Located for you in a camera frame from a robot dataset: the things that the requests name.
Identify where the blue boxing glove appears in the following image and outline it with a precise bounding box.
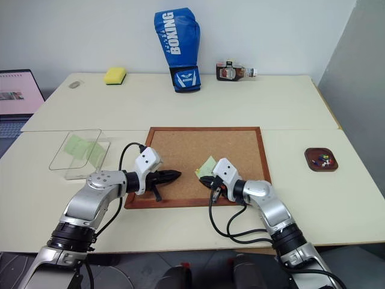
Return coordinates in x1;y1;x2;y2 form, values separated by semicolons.
153;8;202;94

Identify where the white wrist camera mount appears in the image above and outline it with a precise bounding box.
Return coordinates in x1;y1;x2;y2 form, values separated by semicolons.
212;158;243;202
134;146;164;196

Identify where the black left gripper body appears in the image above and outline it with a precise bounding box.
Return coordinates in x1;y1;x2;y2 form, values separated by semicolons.
146;170;166;191

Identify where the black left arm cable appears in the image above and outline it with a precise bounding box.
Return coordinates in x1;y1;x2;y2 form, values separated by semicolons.
73;142;147;289

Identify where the pale green sticky note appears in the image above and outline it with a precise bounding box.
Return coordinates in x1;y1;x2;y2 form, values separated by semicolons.
194;155;217;179

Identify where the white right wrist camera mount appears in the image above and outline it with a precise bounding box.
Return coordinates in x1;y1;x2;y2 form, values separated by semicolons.
212;158;243;202

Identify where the dark rounded shape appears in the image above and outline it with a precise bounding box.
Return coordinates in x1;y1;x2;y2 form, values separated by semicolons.
155;261;194;289
226;253;266;289

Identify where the clear plastic box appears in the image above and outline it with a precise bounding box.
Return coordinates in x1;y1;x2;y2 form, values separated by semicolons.
49;128;111;181

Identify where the yellow green sponge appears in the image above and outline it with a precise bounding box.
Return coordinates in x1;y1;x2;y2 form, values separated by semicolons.
103;67;128;86

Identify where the grey partition panel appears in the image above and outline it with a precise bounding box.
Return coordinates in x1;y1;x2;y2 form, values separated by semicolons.
317;0;385;248

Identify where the brown sauce bottle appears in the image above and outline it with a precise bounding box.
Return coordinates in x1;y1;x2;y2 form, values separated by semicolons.
215;60;259;82

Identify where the brown wooden tray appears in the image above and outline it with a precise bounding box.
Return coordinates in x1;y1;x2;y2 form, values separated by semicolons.
304;147;340;173

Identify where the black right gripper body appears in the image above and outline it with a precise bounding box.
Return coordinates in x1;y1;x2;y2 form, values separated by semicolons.
213;176;230;199

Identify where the open laptop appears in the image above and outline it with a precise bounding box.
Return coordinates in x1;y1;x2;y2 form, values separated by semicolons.
0;69;46;159

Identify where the wood-framed cork board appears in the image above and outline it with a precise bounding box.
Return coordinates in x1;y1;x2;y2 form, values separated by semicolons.
124;126;273;210

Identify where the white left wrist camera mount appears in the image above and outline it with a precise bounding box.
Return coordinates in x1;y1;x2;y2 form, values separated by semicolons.
134;146;164;196

